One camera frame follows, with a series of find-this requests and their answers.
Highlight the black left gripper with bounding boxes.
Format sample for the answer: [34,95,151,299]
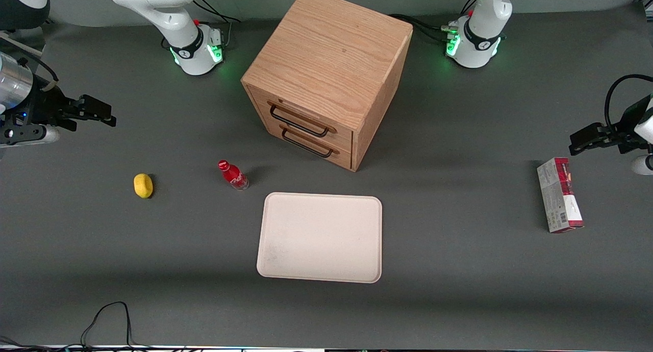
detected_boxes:
[569,101,648,156]

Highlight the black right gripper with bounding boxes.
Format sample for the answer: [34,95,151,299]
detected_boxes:
[0,85,117,138]

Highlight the red coke bottle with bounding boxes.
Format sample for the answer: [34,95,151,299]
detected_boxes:
[218,160,250,191]

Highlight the cream plastic tray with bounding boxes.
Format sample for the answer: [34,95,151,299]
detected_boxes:
[256,192,383,284]

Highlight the grey and red carton box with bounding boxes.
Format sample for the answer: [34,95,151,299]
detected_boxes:
[536,157,585,234]

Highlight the yellow lemon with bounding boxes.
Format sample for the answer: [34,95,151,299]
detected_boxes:
[134,173,154,199]

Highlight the wooden drawer front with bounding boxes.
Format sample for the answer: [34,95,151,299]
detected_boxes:
[248,86,354,149]
[261,118,354,170]

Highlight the wooden drawer cabinet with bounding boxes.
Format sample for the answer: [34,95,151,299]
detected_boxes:
[241,0,414,172]

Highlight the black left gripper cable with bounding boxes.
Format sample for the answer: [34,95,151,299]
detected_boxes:
[604,74,653,134]

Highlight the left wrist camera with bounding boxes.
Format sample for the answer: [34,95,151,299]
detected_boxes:
[631,154,653,176]

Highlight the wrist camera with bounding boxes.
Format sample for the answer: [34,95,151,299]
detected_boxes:
[631,154,653,176]
[0,125,61,149]

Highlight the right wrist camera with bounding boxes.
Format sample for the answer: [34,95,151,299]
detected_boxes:
[0,125,61,149]

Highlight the black right arm base cable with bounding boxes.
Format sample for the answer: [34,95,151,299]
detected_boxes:
[193,0,242,51]

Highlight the black arm base cable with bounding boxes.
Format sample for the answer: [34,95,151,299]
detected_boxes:
[193,0,242,51]
[388,0,478,42]

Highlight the black left arm base cable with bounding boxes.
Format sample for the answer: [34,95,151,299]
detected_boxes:
[388,0,478,42]

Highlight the black metal drawer handle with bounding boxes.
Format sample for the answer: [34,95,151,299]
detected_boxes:
[268,103,331,138]
[282,128,335,159]

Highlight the black looped table cable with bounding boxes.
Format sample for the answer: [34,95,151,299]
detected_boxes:
[81,301,139,350]

